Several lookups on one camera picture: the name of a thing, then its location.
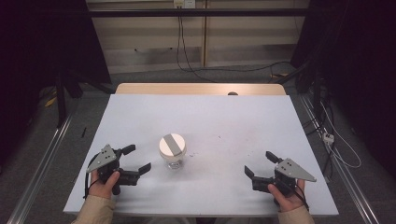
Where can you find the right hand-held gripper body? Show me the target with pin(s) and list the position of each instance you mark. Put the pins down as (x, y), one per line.
(291, 169)

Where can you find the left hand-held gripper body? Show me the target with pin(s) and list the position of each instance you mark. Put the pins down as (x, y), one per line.
(104, 157)

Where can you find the glass jar with white lid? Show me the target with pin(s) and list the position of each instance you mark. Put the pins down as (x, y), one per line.
(172, 146)

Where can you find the person's left hand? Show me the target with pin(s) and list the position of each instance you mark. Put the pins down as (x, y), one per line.
(102, 188)

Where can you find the person's right hand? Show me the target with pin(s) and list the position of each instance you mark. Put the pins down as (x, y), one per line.
(288, 202)

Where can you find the small black floor object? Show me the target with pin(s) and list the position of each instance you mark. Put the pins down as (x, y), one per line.
(83, 132)

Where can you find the white board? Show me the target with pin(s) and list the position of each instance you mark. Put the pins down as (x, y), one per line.
(211, 124)

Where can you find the black metal stand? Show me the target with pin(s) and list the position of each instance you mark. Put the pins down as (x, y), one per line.
(61, 99)
(311, 77)

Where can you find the dark round table grommet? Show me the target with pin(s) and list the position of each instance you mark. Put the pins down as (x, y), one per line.
(232, 93)

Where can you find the yellow floor tape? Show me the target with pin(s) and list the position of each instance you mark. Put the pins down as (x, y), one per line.
(50, 101)

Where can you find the wooden table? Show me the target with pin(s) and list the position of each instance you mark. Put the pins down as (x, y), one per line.
(186, 88)

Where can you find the black curtain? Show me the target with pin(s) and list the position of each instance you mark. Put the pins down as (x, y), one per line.
(358, 62)
(43, 46)

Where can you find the black horizontal bar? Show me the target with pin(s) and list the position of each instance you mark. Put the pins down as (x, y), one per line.
(193, 12)

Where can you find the aluminium floor rail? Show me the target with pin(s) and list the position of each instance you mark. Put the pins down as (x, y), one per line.
(342, 174)
(40, 161)

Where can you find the white wall outlet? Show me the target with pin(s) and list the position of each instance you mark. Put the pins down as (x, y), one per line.
(184, 3)

